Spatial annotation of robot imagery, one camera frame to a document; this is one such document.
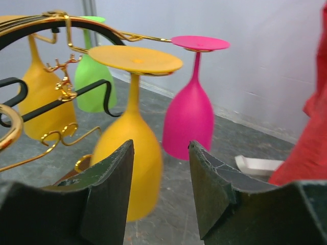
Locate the gold wire wine glass rack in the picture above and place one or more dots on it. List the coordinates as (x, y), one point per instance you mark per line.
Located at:
(46, 27)

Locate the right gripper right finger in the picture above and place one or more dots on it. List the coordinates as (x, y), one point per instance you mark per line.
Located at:
(234, 208)

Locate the pink plastic goblet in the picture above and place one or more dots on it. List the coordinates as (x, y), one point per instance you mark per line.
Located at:
(190, 115)

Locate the orange plastic goblet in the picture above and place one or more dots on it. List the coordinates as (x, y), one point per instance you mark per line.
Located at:
(147, 163)
(41, 91)

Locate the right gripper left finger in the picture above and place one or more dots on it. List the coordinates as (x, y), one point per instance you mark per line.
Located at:
(88, 208)

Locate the white metal stand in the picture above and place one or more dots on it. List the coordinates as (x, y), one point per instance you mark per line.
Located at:
(257, 166)

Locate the red cloth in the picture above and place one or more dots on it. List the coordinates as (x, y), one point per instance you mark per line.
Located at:
(307, 160)

